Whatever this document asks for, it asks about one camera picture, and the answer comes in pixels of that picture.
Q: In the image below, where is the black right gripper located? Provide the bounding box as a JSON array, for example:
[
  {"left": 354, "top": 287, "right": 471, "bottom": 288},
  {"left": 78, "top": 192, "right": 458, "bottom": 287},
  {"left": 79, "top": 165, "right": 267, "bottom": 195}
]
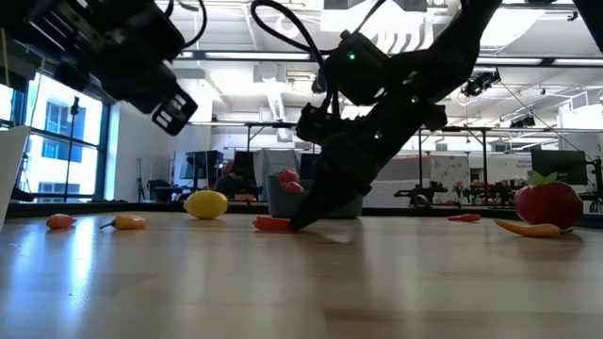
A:
[{"left": 289, "top": 101, "right": 448, "bottom": 232}]

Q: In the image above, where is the yellow lemon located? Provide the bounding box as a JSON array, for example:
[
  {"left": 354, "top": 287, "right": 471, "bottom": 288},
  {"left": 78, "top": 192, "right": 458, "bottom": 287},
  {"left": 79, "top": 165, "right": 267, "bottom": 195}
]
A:
[{"left": 183, "top": 189, "right": 230, "bottom": 220}]

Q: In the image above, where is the red-orange chili pepper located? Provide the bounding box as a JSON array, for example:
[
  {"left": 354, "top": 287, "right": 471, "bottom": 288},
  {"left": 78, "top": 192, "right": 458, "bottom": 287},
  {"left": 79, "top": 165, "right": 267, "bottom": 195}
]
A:
[{"left": 45, "top": 213, "right": 77, "bottom": 231}]

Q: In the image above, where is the long yellow-orange chili pepper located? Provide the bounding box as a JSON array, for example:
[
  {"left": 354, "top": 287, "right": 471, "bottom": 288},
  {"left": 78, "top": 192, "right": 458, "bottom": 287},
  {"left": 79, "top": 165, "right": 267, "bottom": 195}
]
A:
[{"left": 494, "top": 218, "right": 574, "bottom": 238}]

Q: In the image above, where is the black monitor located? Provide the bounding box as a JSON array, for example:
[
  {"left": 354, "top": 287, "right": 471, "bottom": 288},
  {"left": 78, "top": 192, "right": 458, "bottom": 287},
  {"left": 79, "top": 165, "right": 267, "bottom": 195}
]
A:
[
  {"left": 186, "top": 150, "right": 225, "bottom": 179},
  {"left": 530, "top": 149, "right": 589, "bottom": 186},
  {"left": 234, "top": 150, "right": 255, "bottom": 178},
  {"left": 300, "top": 153, "right": 322, "bottom": 182}
]

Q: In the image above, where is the blue-grey plastic basket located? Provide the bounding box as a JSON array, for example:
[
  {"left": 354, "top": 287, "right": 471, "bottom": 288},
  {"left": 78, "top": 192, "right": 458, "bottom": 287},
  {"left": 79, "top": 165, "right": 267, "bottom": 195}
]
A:
[{"left": 265, "top": 174, "right": 365, "bottom": 219}]

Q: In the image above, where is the white cloth sheet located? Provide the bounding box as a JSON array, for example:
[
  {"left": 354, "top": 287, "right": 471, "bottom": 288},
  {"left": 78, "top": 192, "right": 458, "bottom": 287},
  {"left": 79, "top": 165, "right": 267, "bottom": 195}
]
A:
[{"left": 362, "top": 151, "right": 432, "bottom": 208}]

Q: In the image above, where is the black light stand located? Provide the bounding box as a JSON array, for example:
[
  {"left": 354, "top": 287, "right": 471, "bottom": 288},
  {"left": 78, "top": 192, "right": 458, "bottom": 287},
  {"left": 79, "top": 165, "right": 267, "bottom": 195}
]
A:
[{"left": 63, "top": 96, "right": 81, "bottom": 203}]

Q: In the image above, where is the black background robot device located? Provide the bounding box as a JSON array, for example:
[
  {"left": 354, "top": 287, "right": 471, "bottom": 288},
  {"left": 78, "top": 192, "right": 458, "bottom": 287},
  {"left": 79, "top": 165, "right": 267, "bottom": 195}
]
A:
[{"left": 394, "top": 184, "right": 448, "bottom": 208}]

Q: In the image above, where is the person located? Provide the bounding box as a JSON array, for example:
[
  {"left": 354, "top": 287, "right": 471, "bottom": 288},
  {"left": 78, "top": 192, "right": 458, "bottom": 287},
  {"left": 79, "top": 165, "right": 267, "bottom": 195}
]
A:
[{"left": 214, "top": 162, "right": 259, "bottom": 202}]

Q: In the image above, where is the thin black tripod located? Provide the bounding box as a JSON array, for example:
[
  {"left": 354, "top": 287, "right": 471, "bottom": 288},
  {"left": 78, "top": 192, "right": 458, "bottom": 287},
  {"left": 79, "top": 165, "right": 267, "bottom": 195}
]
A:
[{"left": 135, "top": 157, "right": 147, "bottom": 202}]

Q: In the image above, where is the floral patterned cloth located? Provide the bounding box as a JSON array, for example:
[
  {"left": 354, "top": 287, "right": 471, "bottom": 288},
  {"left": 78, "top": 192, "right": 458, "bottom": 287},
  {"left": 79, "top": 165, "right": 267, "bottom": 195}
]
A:
[{"left": 429, "top": 154, "right": 471, "bottom": 194}]

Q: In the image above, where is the large window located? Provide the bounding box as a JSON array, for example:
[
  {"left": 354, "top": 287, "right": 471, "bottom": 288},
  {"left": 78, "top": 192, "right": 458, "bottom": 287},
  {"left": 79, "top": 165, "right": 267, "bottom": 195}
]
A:
[{"left": 0, "top": 70, "right": 112, "bottom": 202}]

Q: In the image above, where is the orange chili pepper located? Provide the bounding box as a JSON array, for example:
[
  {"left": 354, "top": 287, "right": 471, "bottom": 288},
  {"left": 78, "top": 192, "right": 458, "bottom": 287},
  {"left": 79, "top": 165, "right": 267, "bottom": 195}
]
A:
[{"left": 99, "top": 214, "right": 148, "bottom": 231}]

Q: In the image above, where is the white plastic tray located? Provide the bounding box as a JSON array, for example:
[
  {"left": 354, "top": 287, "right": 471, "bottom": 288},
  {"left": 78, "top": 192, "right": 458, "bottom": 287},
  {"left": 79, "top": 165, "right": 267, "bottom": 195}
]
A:
[{"left": 0, "top": 124, "right": 31, "bottom": 233}]

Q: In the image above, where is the black equipment stand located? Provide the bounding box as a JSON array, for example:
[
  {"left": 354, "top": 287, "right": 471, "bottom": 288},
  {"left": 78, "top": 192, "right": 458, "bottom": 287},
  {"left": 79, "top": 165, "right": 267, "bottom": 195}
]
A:
[{"left": 588, "top": 157, "right": 603, "bottom": 214}]

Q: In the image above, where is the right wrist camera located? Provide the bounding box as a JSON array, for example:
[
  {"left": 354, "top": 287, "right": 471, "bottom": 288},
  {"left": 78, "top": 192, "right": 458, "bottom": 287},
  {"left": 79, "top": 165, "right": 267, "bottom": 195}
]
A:
[{"left": 295, "top": 102, "right": 350, "bottom": 147}]

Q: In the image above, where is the black aluminium table frame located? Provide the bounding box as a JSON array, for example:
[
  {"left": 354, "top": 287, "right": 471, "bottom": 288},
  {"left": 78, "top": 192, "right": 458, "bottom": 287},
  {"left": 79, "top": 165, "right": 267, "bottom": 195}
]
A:
[{"left": 4, "top": 201, "right": 603, "bottom": 231}]

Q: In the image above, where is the black metal rig frame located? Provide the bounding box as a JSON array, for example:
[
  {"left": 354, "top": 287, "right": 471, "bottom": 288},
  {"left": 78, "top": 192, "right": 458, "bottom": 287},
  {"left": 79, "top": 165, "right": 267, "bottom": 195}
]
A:
[
  {"left": 244, "top": 121, "right": 302, "bottom": 153},
  {"left": 416, "top": 124, "right": 491, "bottom": 199}
]

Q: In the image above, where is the black ceiling camera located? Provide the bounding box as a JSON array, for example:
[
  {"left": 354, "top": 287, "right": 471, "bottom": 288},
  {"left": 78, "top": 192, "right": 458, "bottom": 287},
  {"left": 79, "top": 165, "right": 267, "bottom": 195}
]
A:
[{"left": 310, "top": 70, "right": 329, "bottom": 94}]

